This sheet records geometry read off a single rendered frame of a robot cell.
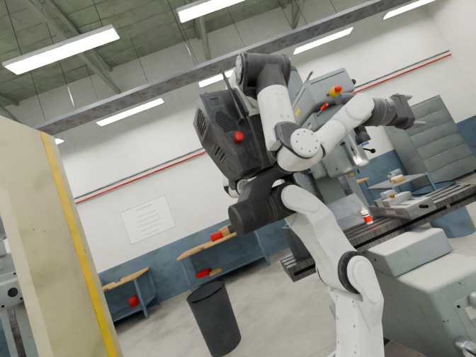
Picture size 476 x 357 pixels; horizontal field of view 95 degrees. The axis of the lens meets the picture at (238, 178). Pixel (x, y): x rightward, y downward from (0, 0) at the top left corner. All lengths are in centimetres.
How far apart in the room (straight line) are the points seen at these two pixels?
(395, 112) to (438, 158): 602
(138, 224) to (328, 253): 551
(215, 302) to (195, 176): 365
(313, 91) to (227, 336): 250
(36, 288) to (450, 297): 177
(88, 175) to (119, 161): 83
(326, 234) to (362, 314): 29
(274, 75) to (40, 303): 134
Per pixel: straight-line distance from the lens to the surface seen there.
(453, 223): 380
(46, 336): 143
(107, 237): 645
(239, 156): 71
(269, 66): 70
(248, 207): 73
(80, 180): 687
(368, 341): 101
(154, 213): 592
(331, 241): 88
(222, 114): 76
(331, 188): 190
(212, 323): 279
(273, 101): 63
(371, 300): 94
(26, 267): 142
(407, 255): 142
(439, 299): 131
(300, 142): 56
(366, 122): 82
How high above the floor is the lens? 138
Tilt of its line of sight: 7 degrees up
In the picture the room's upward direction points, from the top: 23 degrees counter-clockwise
